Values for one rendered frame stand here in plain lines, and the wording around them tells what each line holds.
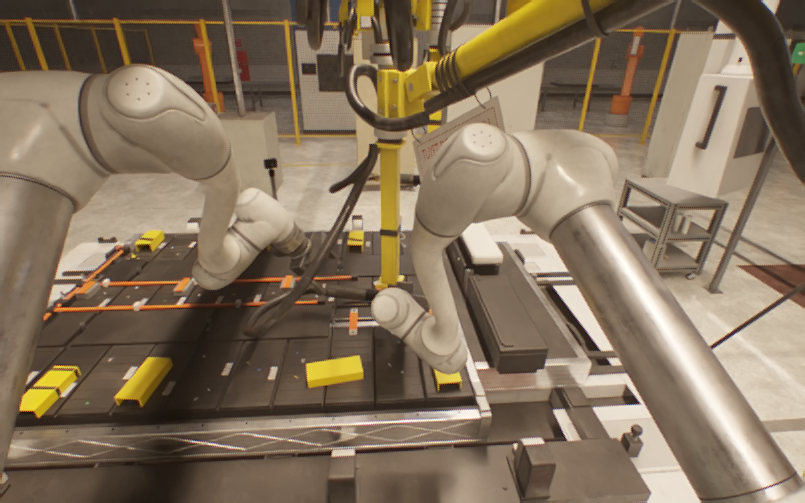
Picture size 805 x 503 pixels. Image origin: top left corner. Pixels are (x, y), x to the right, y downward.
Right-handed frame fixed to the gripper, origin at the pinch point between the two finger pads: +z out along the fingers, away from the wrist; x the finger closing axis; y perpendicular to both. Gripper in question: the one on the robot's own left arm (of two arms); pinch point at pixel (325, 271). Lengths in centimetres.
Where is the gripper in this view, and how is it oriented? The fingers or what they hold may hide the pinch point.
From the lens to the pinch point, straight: 134.2
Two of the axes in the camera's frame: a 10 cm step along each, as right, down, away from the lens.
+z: 4.2, 5.5, 7.3
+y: 8.9, -0.9, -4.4
